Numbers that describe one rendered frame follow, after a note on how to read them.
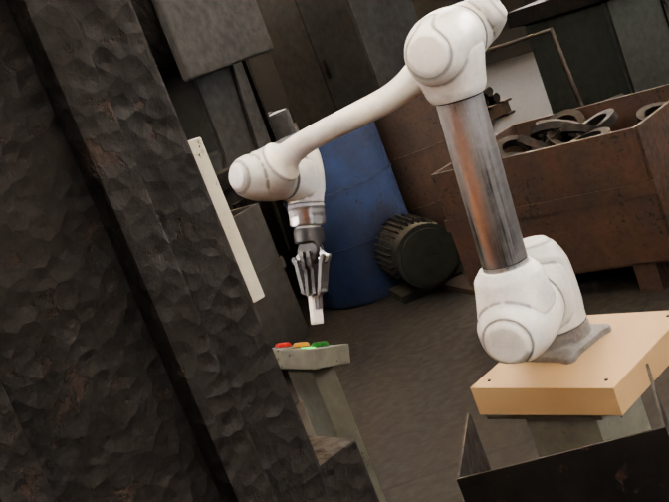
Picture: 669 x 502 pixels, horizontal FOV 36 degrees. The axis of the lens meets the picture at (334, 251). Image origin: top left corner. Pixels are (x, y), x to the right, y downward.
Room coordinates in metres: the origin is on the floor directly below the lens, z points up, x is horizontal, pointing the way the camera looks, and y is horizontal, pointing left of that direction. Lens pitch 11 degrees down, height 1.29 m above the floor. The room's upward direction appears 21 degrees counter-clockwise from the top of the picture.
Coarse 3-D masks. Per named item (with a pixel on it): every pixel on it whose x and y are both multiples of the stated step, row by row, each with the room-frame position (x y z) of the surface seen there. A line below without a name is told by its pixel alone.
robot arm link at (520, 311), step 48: (432, 48) 2.00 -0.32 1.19; (480, 48) 2.06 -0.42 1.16; (432, 96) 2.07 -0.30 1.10; (480, 96) 2.07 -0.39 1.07; (480, 144) 2.06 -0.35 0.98; (480, 192) 2.06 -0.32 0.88; (480, 240) 2.09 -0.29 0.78; (480, 288) 2.09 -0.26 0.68; (528, 288) 2.04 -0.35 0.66; (480, 336) 2.06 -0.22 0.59; (528, 336) 2.00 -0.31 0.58
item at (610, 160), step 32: (640, 96) 4.19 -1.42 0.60; (512, 128) 4.60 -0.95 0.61; (544, 128) 4.11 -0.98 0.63; (576, 128) 3.95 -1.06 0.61; (608, 128) 3.84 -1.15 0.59; (640, 128) 3.51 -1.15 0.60; (512, 160) 3.85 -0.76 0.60; (544, 160) 3.76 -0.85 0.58; (576, 160) 3.67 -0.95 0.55; (608, 160) 3.58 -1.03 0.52; (640, 160) 3.50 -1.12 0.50; (448, 192) 4.08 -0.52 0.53; (512, 192) 3.88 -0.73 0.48; (544, 192) 3.79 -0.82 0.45; (576, 192) 3.70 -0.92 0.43; (608, 192) 3.60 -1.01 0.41; (640, 192) 3.52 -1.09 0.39; (448, 224) 4.11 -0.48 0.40; (544, 224) 3.82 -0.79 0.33; (576, 224) 3.72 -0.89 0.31; (608, 224) 3.64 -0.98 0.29; (640, 224) 3.55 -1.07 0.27; (576, 256) 3.75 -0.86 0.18; (608, 256) 3.67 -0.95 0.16; (640, 256) 3.58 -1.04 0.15; (640, 288) 3.62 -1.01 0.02
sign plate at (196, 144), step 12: (192, 144) 1.04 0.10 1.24; (204, 156) 1.05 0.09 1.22; (204, 168) 1.04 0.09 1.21; (204, 180) 1.04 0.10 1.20; (216, 180) 1.05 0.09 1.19; (216, 192) 1.05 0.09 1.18; (216, 204) 1.04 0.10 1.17; (228, 216) 1.05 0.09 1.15; (228, 228) 1.04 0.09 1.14; (228, 240) 1.04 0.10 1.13; (240, 240) 1.05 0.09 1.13; (240, 252) 1.05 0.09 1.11; (240, 264) 1.04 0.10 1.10; (252, 276) 1.05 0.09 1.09; (252, 288) 1.04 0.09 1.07
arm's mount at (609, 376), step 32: (608, 320) 2.34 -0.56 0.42; (640, 320) 2.27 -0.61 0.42; (608, 352) 2.16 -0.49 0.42; (640, 352) 2.10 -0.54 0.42; (480, 384) 2.25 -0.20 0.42; (512, 384) 2.18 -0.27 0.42; (544, 384) 2.12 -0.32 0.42; (576, 384) 2.06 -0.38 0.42; (608, 384) 2.00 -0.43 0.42; (640, 384) 2.04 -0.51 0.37
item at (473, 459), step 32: (480, 448) 1.37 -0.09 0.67; (576, 448) 1.16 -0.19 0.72; (608, 448) 1.15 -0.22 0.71; (640, 448) 1.14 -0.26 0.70; (480, 480) 1.19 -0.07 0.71; (512, 480) 1.18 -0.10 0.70; (544, 480) 1.17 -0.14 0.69; (576, 480) 1.16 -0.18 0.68; (608, 480) 1.15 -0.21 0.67; (640, 480) 1.14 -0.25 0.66
